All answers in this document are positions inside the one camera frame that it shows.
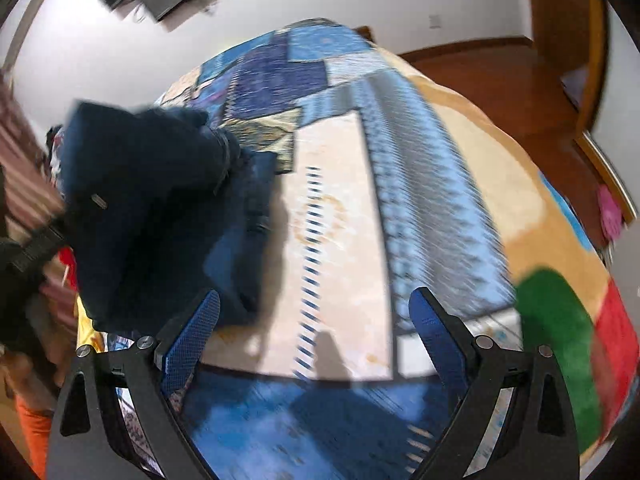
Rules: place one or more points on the wooden door frame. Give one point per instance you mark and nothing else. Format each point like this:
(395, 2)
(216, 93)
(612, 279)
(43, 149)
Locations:
(570, 60)

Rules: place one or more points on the white wall socket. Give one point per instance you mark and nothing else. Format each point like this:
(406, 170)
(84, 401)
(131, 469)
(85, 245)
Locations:
(434, 21)

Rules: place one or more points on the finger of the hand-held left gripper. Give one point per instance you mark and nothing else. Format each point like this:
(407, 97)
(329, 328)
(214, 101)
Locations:
(37, 245)

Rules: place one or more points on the beige colourful fleece blanket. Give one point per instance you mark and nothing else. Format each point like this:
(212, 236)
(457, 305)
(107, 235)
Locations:
(550, 260)

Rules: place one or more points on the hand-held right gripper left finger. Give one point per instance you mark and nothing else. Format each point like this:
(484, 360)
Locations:
(192, 345)

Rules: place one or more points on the pink cloth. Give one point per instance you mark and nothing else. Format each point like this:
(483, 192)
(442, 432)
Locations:
(610, 212)

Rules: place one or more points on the blue denim jacket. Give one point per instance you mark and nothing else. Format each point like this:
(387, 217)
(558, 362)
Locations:
(150, 210)

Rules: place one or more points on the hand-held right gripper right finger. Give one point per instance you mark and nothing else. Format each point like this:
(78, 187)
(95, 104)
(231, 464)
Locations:
(435, 335)

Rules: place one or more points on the red striped curtain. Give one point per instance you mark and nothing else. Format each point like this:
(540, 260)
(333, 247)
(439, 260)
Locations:
(25, 170)

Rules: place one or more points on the blue patchwork blanket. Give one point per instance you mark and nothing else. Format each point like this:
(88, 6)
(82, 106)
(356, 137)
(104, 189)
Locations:
(340, 210)

